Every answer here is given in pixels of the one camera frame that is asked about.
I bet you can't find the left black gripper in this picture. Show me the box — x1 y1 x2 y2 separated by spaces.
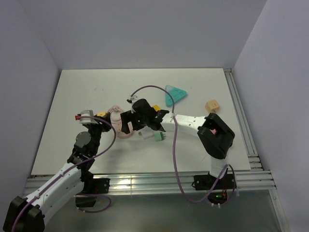
86 112 111 154

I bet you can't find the pink round power strip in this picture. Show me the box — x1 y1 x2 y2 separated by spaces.
111 111 133 139

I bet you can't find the green plug adapter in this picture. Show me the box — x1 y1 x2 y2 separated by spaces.
154 132 166 142

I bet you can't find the light yellow plug adapter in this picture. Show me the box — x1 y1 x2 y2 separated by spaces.
96 112 107 118

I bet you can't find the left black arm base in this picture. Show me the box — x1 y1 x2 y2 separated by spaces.
75 178 112 211

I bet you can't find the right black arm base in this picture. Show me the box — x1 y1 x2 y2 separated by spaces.
192 173 237 206

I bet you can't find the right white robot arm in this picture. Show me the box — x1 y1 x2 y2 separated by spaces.
120 99 235 189

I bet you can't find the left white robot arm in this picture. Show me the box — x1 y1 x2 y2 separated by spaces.
3 112 113 232

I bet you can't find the white charger adapter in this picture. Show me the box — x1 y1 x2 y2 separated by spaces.
138 128 154 140

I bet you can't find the yellow cube socket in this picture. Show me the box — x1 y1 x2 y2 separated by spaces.
153 105 161 111

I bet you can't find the teal triangular power strip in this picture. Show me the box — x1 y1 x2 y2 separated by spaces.
165 85 187 107

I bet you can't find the beige cube socket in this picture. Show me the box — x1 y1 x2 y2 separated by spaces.
205 99 220 113

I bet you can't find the pink coiled cord with plug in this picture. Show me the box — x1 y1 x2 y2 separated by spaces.
108 105 125 114

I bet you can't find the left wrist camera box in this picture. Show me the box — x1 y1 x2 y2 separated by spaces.
75 110 94 125

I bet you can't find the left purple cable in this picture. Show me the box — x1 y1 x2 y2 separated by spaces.
11 115 116 232

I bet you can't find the purple cable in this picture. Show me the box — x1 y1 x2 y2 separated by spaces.
129 85 237 206
11 115 116 232

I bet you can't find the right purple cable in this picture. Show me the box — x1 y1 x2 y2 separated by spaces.
129 85 237 206

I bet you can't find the aluminium rail frame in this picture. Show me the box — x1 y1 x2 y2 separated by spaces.
14 68 290 232

